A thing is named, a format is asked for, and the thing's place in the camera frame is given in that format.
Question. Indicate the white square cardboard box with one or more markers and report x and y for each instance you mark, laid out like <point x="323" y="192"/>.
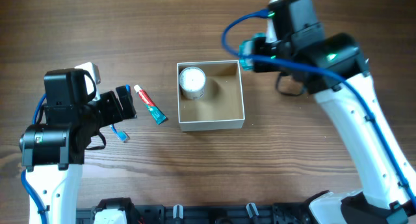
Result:
<point x="222" y="104"/>

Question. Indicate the blue white toothbrush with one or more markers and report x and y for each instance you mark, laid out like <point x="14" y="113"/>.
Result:
<point x="121" y="135"/>

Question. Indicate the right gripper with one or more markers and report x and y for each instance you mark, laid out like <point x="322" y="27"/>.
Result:
<point x="260" y="55"/>

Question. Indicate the white round cotton swab jar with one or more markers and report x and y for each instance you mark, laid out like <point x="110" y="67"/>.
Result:
<point x="192" y="82"/>

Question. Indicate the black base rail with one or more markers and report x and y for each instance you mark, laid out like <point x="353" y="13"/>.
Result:
<point x="122" y="210"/>

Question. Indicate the red green toothpaste tube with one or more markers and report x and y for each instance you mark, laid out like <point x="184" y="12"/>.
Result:
<point x="155" y="112"/>

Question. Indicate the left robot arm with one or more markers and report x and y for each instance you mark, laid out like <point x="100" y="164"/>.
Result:
<point x="54" y="146"/>

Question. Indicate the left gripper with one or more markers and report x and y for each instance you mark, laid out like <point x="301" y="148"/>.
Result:
<point x="120" y="104"/>

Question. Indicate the blue disposable razor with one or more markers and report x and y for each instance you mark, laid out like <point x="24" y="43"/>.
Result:
<point x="128" y="87"/>

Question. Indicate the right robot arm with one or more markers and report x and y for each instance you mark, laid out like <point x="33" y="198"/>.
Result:
<point x="335" y="72"/>

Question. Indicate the blue mouthwash bottle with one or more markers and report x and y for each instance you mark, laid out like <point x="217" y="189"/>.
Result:
<point x="247" y="48"/>

